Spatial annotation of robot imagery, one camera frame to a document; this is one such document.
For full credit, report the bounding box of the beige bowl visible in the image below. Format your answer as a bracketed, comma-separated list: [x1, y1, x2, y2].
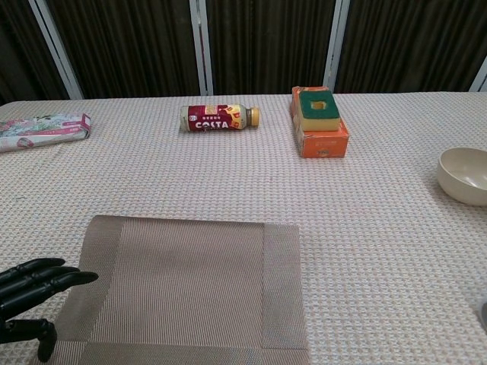
[436, 147, 487, 207]

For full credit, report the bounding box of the dark pleated screen panel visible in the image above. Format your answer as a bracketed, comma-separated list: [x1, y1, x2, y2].
[205, 0, 338, 96]
[0, 0, 72, 106]
[336, 0, 487, 94]
[45, 0, 201, 100]

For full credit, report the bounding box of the orange carton box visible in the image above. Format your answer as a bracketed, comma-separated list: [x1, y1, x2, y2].
[291, 85, 350, 159]

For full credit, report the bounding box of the Costa coffee bottle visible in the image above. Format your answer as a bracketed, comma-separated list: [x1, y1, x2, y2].
[180, 103, 262, 134]

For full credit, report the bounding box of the beige woven tablecloth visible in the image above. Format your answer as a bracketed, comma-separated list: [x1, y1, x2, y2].
[0, 90, 487, 365]

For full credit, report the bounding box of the brown woven placemat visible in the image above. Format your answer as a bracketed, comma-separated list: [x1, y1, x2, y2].
[30, 214, 311, 365]

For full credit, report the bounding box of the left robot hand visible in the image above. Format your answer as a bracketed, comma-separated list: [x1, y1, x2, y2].
[0, 257, 100, 363]

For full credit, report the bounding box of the white screen frame post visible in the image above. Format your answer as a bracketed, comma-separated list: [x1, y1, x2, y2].
[323, 0, 351, 92]
[28, 0, 84, 100]
[189, 0, 214, 96]
[469, 56, 487, 93]

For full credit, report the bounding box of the green yellow sponge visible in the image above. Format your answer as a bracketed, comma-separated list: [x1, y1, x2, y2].
[298, 90, 342, 133]

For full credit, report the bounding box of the pink floral cardboard box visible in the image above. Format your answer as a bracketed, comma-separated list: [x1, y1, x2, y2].
[0, 113, 92, 154]

